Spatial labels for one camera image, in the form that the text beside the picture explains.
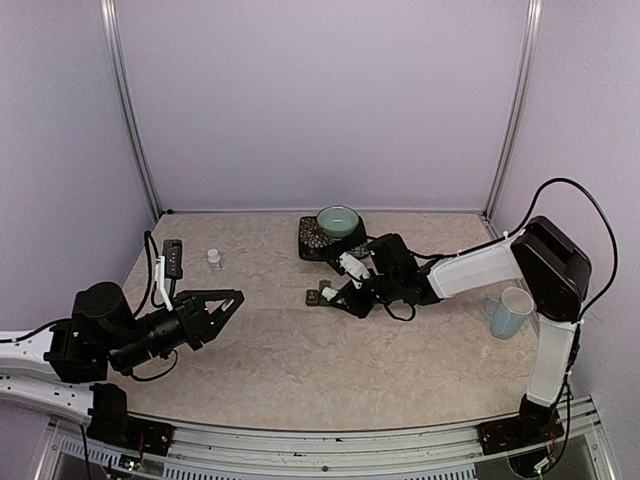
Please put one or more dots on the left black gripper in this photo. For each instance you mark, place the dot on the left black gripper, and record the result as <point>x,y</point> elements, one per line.
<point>197,325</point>

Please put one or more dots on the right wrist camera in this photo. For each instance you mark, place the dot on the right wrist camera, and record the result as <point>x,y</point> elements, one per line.
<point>353,267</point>

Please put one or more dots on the green three-compartment pill box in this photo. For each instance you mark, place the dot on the green three-compartment pill box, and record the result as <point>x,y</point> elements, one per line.
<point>315,297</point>

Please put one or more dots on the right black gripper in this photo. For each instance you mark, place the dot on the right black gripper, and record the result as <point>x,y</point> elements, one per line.
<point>356,306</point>

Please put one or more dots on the aluminium frame post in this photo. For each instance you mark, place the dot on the aluminium frame post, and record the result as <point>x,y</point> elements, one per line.
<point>517,106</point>
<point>110,24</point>

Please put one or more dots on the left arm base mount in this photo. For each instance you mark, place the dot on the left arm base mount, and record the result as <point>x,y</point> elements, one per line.
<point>111,423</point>

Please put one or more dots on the white pill bottle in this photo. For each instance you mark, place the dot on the white pill bottle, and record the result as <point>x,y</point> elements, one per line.
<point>214,259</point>
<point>329,293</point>

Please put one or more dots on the black floral square plate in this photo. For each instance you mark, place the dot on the black floral square plate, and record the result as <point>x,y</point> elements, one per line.
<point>315,245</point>

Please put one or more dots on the celadon green bowl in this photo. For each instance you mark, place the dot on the celadon green bowl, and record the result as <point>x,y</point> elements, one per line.
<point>337,221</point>

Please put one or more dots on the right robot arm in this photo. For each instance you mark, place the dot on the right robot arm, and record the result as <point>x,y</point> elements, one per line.
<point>555,271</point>

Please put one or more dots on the left aluminium frame post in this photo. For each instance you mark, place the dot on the left aluminium frame post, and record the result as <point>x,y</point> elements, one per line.
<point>110,24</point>

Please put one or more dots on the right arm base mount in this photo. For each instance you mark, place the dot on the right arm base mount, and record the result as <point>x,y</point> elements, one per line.
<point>533,424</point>

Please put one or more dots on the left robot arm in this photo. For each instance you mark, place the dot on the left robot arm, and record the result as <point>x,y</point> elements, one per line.
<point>61,368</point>

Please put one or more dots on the front aluminium rail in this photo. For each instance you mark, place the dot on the front aluminium rail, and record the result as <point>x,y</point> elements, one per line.
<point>577,449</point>

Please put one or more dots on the light blue mug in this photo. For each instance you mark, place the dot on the light blue mug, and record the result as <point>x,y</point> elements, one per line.
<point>507,312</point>

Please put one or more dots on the right aluminium frame post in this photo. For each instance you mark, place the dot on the right aluminium frame post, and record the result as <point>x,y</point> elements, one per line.
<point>517,106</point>

